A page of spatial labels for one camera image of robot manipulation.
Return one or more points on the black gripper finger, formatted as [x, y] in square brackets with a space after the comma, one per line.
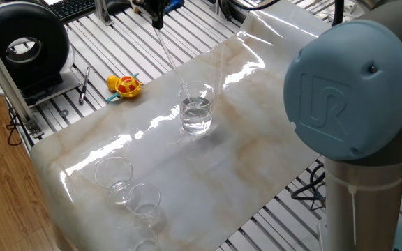
[163, 10]
[155, 14]

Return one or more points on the clear glass stirring rod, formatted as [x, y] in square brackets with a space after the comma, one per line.
[174, 66]

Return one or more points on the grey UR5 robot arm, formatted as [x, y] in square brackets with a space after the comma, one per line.
[354, 90]

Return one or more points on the glass beaker with water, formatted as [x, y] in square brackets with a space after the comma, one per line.
[196, 118]

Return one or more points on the large empty glass beaker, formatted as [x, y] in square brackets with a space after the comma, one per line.
[117, 195]

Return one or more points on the medium empty glass beaker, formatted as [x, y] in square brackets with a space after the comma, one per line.
[143, 209]

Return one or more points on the blue plastic object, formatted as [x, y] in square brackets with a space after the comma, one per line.
[174, 5]

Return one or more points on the black computer mouse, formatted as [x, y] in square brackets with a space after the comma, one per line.
[117, 6]

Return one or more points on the yellow orange toy turtle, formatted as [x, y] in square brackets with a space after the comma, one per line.
[127, 87]

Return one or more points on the black keyboard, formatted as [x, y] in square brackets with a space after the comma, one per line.
[72, 8]

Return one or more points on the black pen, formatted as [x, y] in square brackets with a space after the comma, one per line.
[84, 85]

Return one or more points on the small metal washer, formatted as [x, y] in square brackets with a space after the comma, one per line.
[61, 113]

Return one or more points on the marble pattern board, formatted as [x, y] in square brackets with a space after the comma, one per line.
[204, 174]

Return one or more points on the clear plastic cup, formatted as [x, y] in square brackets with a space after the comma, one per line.
[144, 242]

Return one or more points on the white zip tie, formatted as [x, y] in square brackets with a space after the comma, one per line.
[354, 216]

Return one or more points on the aluminium frame post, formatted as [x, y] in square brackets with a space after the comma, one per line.
[2, 76]
[102, 14]

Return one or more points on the white device base plate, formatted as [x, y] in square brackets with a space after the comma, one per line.
[66, 83]

